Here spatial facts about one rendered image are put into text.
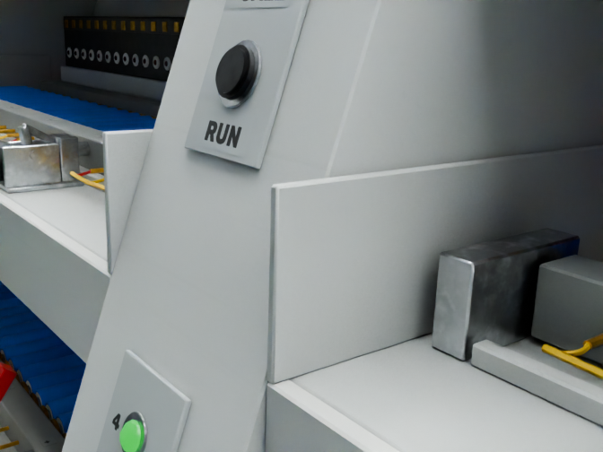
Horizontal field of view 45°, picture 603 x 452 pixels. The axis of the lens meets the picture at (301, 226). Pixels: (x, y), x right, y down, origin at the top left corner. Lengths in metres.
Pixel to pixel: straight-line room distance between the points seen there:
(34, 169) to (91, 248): 0.12
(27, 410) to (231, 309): 0.32
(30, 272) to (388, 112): 0.21
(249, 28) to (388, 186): 0.07
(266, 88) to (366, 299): 0.06
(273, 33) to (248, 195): 0.05
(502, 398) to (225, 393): 0.07
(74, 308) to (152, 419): 0.09
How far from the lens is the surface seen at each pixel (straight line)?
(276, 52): 0.20
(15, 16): 0.87
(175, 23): 0.61
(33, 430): 0.48
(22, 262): 0.36
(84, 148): 0.41
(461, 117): 0.21
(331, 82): 0.18
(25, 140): 0.40
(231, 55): 0.21
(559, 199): 0.25
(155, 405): 0.22
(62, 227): 0.33
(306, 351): 0.18
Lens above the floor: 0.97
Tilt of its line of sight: 3 degrees down
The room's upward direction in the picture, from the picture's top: 17 degrees clockwise
